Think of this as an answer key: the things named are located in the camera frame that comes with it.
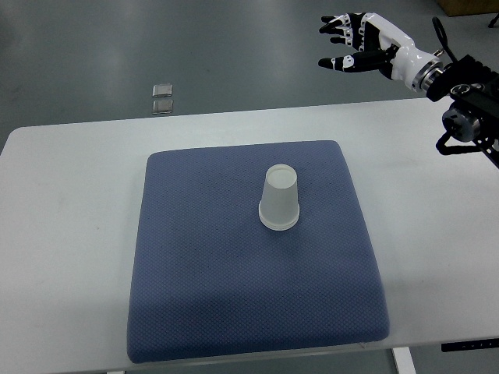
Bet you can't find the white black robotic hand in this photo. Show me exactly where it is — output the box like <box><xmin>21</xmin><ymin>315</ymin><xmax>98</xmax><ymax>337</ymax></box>
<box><xmin>318</xmin><ymin>12</ymin><xmax>444</xmax><ymax>92</ymax></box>

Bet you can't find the white paper cup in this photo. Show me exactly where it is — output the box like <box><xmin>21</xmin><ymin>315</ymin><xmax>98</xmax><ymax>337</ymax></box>
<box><xmin>262</xmin><ymin>222</ymin><xmax>296</xmax><ymax>231</ymax></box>
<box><xmin>258</xmin><ymin>164</ymin><xmax>300</xmax><ymax>225</ymax></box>

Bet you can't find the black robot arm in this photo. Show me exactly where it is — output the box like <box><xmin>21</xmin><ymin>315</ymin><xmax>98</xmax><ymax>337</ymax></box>
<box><xmin>421</xmin><ymin>17</ymin><xmax>498</xmax><ymax>166</ymax></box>

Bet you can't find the brown cardboard box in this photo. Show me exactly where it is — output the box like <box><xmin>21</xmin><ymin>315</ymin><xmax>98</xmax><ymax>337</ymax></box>
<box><xmin>436</xmin><ymin>0</ymin><xmax>499</xmax><ymax>16</ymax></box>

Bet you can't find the black tripod leg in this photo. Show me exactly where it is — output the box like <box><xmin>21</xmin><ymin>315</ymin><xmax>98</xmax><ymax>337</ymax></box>
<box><xmin>487</xmin><ymin>13</ymin><xmax>499</xmax><ymax>28</ymax></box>

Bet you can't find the upper metal floor plate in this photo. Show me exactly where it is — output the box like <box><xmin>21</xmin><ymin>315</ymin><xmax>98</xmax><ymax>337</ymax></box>
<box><xmin>152</xmin><ymin>83</ymin><xmax>172</xmax><ymax>97</ymax></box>

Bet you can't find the blue textured cushion mat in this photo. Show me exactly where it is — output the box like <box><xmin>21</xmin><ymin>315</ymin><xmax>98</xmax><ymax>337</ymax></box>
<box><xmin>127</xmin><ymin>140</ymin><xmax>390</xmax><ymax>363</ymax></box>

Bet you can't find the black table control panel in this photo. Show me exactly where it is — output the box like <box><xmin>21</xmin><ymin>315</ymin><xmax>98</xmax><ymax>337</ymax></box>
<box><xmin>441</xmin><ymin>338</ymin><xmax>499</xmax><ymax>352</ymax></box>

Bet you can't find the white table leg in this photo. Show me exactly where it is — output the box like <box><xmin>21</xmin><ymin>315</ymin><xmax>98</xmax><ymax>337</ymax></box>
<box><xmin>391</xmin><ymin>347</ymin><xmax>416</xmax><ymax>374</ymax></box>

